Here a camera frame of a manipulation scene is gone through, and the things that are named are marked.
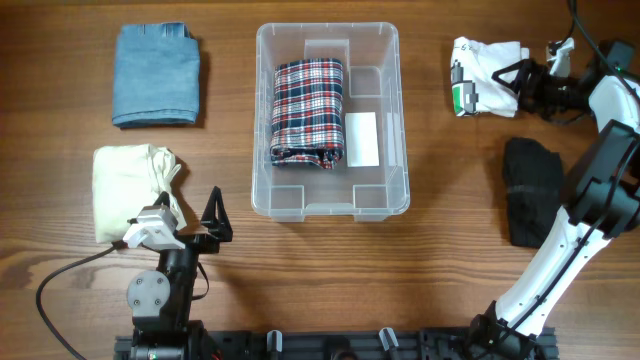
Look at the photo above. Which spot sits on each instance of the plaid flannel shirt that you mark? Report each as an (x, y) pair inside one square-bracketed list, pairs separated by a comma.
[(306, 119)]

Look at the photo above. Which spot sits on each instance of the white printed t-shirt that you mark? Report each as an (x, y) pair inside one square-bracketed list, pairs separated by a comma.
[(472, 66)]

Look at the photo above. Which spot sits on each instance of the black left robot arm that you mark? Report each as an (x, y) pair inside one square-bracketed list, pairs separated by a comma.
[(161, 299)]

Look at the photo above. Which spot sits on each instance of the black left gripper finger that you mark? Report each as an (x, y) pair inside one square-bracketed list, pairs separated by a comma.
[(215, 218), (163, 199)]

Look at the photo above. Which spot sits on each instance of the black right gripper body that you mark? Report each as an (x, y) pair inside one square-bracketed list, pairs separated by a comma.
[(550, 93)]

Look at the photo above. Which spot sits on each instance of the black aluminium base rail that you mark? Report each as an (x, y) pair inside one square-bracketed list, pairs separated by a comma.
[(425, 344)]

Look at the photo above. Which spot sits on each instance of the folded cream cloth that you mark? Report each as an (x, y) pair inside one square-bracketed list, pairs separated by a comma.
[(124, 180)]

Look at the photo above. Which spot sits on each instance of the folded blue denim jeans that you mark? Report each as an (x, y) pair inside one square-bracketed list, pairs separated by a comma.
[(156, 76)]

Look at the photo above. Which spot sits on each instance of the clear plastic storage container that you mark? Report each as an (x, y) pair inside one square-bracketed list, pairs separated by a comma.
[(370, 54)]

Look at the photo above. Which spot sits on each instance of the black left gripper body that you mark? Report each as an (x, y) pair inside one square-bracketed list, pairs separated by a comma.
[(201, 243)]

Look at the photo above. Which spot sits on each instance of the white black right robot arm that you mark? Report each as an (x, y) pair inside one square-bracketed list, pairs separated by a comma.
[(599, 199)]

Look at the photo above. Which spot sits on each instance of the black garment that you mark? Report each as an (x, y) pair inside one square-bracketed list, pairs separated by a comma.
[(533, 176)]

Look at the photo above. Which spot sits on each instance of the white label in container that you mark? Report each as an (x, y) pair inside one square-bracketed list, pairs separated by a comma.
[(362, 139)]

